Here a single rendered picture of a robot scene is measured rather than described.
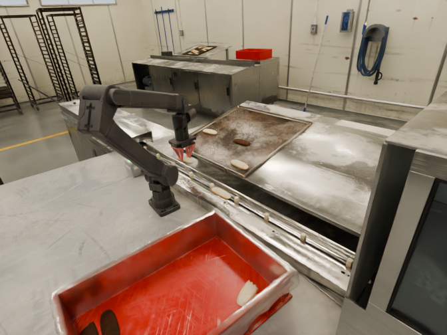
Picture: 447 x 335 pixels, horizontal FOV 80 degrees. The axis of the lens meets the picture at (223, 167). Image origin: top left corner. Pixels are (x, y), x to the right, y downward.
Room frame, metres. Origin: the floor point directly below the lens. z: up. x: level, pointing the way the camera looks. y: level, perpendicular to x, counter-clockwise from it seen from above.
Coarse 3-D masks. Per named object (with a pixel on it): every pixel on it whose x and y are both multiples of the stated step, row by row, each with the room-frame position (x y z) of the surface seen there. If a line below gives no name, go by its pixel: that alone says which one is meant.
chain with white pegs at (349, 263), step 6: (48, 96) 2.96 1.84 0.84; (60, 102) 2.64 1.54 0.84; (156, 156) 1.23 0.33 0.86; (174, 162) 1.12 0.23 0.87; (186, 174) 1.05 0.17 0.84; (192, 174) 1.01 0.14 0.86; (210, 186) 0.91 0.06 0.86; (234, 198) 0.80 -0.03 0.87; (264, 216) 0.70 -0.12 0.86; (270, 222) 0.69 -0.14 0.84; (282, 228) 0.66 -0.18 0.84; (306, 234) 0.59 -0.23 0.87; (312, 246) 0.57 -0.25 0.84; (324, 252) 0.55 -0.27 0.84; (348, 264) 0.48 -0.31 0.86
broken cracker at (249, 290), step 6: (246, 282) 0.47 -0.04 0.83; (252, 282) 0.47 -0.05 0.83; (246, 288) 0.45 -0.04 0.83; (252, 288) 0.45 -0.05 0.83; (258, 288) 0.45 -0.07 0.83; (240, 294) 0.43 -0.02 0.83; (246, 294) 0.43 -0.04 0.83; (252, 294) 0.43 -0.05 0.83; (240, 300) 0.42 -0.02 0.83; (246, 300) 0.42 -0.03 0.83
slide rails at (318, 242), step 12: (180, 168) 1.10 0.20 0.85; (192, 180) 0.98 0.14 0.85; (204, 180) 0.97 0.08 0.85; (228, 192) 0.87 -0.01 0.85; (252, 204) 0.78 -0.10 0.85; (276, 228) 0.65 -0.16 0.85; (288, 228) 0.64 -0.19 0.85; (300, 240) 0.59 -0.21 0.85; (312, 240) 0.59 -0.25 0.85; (336, 252) 0.53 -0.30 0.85
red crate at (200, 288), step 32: (192, 256) 0.58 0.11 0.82; (224, 256) 0.57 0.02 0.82; (128, 288) 0.48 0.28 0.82; (160, 288) 0.47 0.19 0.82; (192, 288) 0.47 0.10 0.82; (224, 288) 0.46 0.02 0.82; (96, 320) 0.40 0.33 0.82; (128, 320) 0.39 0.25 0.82; (160, 320) 0.39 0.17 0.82; (192, 320) 0.38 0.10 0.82; (256, 320) 0.36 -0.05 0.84
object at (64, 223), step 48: (0, 192) 1.04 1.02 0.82; (48, 192) 1.01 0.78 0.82; (96, 192) 0.98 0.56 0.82; (144, 192) 0.96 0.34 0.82; (0, 240) 0.72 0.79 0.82; (48, 240) 0.70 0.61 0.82; (96, 240) 0.68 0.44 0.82; (144, 240) 0.67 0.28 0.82; (0, 288) 0.51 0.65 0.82; (48, 288) 0.50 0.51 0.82
